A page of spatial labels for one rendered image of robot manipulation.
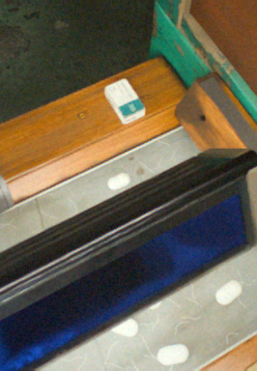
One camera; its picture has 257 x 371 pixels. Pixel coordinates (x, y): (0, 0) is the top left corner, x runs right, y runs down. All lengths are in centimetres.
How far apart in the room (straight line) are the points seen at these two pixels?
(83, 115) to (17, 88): 100
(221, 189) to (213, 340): 37
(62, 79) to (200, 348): 123
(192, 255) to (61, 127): 44
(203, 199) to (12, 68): 151
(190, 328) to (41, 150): 31
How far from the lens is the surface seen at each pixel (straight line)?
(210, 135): 67
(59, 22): 190
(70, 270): 30
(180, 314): 67
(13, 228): 71
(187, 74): 78
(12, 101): 171
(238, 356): 65
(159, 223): 31
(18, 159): 72
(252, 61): 64
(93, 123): 74
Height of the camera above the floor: 140
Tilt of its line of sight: 62 degrees down
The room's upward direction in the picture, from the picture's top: 5 degrees clockwise
